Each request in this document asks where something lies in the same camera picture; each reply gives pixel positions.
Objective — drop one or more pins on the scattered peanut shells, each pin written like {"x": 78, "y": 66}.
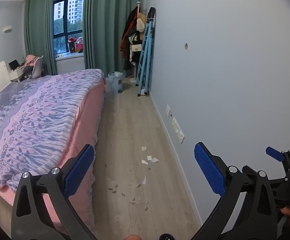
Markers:
{"x": 113, "y": 192}

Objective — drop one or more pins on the pink clothes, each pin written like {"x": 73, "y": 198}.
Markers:
{"x": 31, "y": 60}

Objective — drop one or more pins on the dark hanging jacket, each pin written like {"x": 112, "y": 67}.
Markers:
{"x": 128, "y": 30}

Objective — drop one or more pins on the white wall socket panel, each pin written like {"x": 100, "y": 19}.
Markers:
{"x": 178, "y": 131}

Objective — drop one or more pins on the grey white chair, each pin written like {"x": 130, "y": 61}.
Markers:
{"x": 36, "y": 68}

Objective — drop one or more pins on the navy slipper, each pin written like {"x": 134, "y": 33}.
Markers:
{"x": 166, "y": 237}

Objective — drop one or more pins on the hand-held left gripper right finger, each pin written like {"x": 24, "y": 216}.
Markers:
{"x": 208, "y": 170}

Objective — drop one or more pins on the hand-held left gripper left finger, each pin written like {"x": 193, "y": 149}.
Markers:
{"x": 81, "y": 170}

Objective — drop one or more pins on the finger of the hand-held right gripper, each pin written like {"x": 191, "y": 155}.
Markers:
{"x": 278, "y": 181}
{"x": 275, "y": 153}

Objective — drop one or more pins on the black laptop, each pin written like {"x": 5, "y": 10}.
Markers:
{"x": 14, "y": 64}

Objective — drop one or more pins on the beige hat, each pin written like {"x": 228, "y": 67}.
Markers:
{"x": 140, "y": 23}

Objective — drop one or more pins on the green curtain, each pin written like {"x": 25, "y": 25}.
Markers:
{"x": 38, "y": 35}
{"x": 104, "y": 25}

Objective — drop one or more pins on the white coat rack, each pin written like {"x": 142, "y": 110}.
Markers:
{"x": 137, "y": 73}

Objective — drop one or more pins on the small white handbag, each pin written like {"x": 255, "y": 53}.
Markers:
{"x": 136, "y": 48}

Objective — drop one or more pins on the beige wall lamp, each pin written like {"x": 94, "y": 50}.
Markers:
{"x": 7, "y": 28}

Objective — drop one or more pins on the small white wall socket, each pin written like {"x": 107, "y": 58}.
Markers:
{"x": 168, "y": 110}

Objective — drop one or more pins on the white desk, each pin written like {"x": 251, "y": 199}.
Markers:
{"x": 16, "y": 73}

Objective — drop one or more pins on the dark framed window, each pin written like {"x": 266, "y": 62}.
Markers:
{"x": 59, "y": 17}

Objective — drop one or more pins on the pile of red pink bags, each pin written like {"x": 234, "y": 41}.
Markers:
{"x": 76, "y": 45}

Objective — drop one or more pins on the blue folding ladder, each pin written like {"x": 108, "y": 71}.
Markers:
{"x": 145, "y": 62}

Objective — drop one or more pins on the purple floral blanket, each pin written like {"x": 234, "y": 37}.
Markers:
{"x": 34, "y": 120}

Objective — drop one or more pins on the light blue waste bin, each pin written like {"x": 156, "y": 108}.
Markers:
{"x": 116, "y": 82}

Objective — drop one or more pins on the bed with pink sheet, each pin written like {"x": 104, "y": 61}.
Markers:
{"x": 89, "y": 120}

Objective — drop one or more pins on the person's right hand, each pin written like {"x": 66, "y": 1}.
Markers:
{"x": 289, "y": 212}

